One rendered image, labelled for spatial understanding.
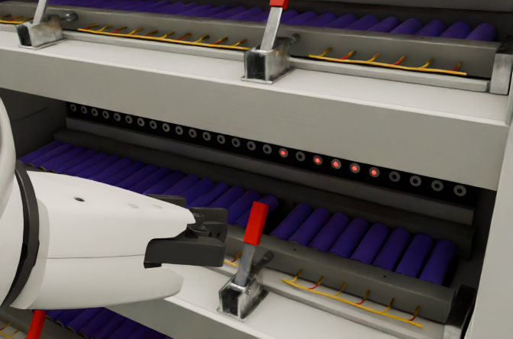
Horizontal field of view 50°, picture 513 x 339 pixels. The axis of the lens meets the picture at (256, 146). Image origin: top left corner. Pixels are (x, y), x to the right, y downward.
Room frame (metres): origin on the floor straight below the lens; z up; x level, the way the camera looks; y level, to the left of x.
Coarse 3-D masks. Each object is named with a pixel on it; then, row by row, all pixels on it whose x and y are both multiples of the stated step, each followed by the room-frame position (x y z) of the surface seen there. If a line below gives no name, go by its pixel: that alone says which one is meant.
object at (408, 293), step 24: (24, 168) 0.64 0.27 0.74; (240, 240) 0.48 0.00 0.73; (264, 240) 0.48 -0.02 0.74; (288, 264) 0.46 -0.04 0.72; (312, 264) 0.45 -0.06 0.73; (336, 264) 0.44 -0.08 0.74; (360, 264) 0.44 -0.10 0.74; (312, 288) 0.44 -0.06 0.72; (336, 288) 0.44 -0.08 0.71; (360, 288) 0.43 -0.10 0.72; (384, 288) 0.42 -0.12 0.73; (408, 288) 0.41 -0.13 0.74; (432, 288) 0.41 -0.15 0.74; (432, 312) 0.40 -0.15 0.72
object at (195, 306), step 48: (144, 144) 0.69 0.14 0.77; (192, 144) 0.65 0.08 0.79; (384, 192) 0.53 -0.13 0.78; (192, 288) 0.46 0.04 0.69; (192, 336) 0.44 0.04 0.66; (240, 336) 0.41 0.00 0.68; (288, 336) 0.40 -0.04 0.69; (336, 336) 0.40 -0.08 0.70; (384, 336) 0.39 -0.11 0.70; (432, 336) 0.39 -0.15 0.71
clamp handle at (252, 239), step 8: (256, 208) 0.44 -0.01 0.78; (264, 208) 0.44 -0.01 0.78; (256, 216) 0.44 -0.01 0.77; (264, 216) 0.44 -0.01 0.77; (248, 224) 0.44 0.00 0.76; (256, 224) 0.44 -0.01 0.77; (248, 232) 0.44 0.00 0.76; (256, 232) 0.44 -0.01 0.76; (248, 240) 0.44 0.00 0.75; (256, 240) 0.43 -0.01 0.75; (248, 248) 0.44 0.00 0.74; (248, 256) 0.43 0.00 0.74; (240, 264) 0.43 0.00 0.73; (248, 264) 0.43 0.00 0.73; (240, 272) 0.43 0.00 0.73; (248, 272) 0.43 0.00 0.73; (240, 280) 0.43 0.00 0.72; (248, 280) 0.44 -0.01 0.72
